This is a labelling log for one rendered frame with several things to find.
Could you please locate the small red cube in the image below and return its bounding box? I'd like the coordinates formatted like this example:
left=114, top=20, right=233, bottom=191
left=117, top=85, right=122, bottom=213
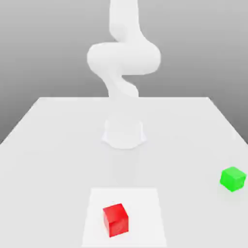
left=102, top=202, right=129, bottom=238

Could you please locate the small green cube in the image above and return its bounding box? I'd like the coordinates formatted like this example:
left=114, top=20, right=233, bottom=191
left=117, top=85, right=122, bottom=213
left=219, top=166, right=247, bottom=193

